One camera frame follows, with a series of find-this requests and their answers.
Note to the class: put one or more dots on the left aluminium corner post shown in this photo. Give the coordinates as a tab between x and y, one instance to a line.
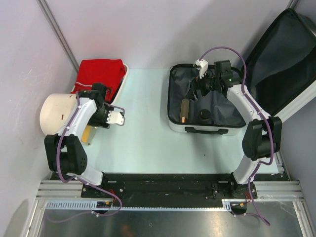
46	10

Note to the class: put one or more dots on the cream cylindrical bucket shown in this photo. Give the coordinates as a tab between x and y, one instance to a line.
55	111

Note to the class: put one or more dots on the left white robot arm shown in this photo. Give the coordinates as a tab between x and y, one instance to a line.
65	153

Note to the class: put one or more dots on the copper cylindrical bottle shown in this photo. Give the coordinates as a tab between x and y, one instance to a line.
184	111

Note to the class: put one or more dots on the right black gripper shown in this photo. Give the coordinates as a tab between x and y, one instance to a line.
199	85

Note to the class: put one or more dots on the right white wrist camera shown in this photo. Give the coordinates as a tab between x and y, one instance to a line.
202	66

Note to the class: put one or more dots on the black round jar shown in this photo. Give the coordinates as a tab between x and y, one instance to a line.
205	114

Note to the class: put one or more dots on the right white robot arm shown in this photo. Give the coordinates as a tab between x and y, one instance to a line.
263	134

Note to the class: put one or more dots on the cream oval tray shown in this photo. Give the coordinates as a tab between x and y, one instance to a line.
120	89

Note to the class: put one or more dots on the red shirt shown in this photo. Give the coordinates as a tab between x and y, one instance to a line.
108	72

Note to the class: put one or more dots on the black white space suitcase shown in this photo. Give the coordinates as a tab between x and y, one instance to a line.
279	73

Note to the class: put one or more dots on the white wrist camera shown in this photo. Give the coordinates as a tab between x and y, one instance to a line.
115	118
202	66

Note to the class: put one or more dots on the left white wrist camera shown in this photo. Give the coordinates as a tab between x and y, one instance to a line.
115	118

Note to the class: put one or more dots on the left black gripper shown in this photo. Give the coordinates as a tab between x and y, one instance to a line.
101	123

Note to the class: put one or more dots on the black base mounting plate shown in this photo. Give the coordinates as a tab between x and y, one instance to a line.
215	186

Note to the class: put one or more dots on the aluminium frame rail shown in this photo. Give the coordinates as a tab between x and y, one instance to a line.
266	191

